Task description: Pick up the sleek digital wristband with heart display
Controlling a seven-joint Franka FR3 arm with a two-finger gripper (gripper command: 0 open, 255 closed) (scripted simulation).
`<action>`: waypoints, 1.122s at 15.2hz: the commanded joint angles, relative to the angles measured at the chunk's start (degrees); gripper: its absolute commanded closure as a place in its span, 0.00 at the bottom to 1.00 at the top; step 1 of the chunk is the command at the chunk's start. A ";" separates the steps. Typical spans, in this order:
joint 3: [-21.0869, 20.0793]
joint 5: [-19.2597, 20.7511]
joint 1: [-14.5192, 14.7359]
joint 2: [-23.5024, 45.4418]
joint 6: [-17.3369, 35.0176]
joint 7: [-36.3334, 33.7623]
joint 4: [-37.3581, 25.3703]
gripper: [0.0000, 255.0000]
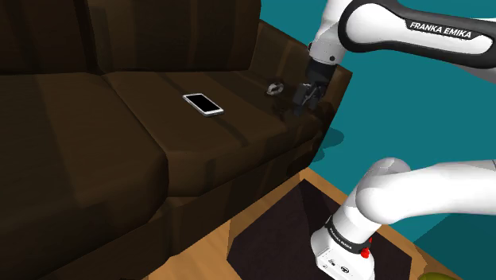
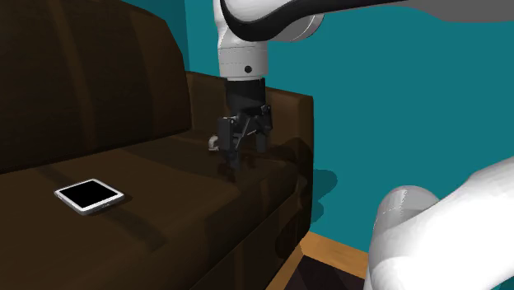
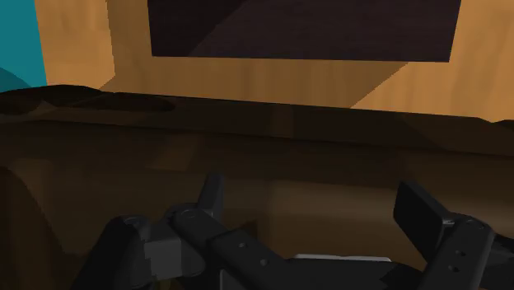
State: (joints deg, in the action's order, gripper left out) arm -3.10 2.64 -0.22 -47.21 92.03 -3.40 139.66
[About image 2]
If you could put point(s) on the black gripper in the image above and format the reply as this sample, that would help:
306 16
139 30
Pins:
245 96

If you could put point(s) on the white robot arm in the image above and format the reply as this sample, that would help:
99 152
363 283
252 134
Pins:
242 52

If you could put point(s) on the small grey object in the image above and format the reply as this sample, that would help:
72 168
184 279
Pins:
213 143

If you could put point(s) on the dark brown sofa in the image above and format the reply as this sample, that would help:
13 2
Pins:
160 229

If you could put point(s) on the white tablet with black screen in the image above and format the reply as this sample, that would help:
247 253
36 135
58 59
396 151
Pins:
89 195

